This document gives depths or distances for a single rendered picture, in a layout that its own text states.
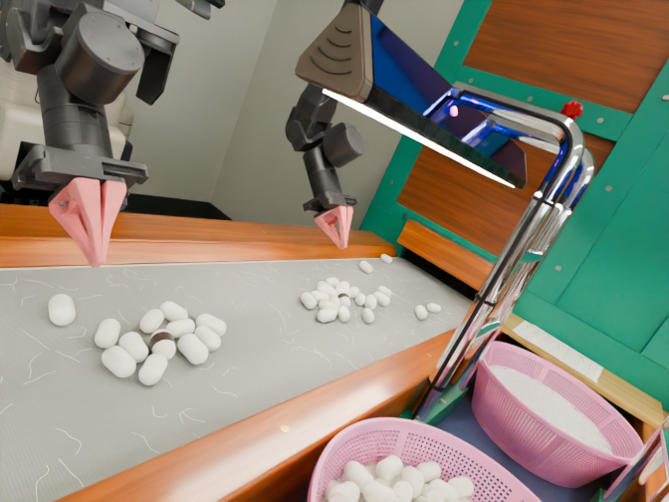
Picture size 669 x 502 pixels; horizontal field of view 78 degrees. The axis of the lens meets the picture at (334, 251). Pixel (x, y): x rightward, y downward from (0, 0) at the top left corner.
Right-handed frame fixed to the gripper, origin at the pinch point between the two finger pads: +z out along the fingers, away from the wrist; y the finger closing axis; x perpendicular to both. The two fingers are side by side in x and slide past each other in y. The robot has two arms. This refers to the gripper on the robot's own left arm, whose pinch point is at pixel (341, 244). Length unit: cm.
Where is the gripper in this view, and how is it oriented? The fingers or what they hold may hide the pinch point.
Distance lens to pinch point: 79.2
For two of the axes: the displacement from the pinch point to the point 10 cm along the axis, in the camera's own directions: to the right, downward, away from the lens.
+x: -7.6, 3.4, 5.6
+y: 5.9, 0.0, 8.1
